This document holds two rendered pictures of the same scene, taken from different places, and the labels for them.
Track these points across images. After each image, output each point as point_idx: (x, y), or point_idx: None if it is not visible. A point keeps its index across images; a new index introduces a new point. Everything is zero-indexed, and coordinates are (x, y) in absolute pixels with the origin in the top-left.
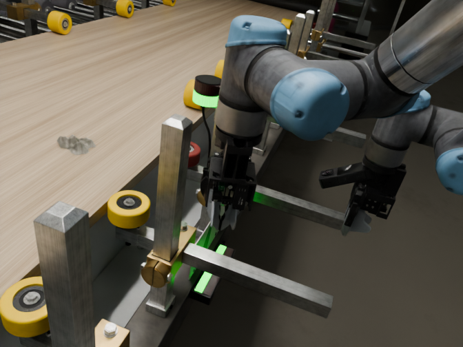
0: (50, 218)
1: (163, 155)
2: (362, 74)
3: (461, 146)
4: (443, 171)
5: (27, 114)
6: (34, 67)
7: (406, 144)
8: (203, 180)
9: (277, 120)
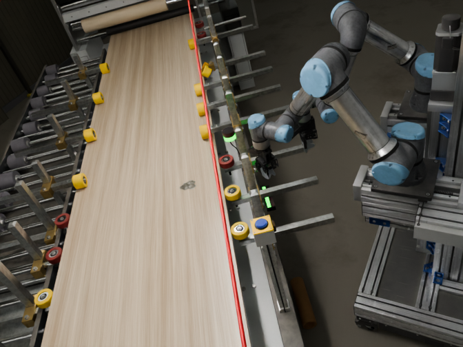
0: (253, 193)
1: (244, 167)
2: (290, 117)
3: (324, 109)
4: (324, 120)
5: (153, 188)
6: (118, 167)
7: (309, 111)
8: (257, 166)
9: (278, 142)
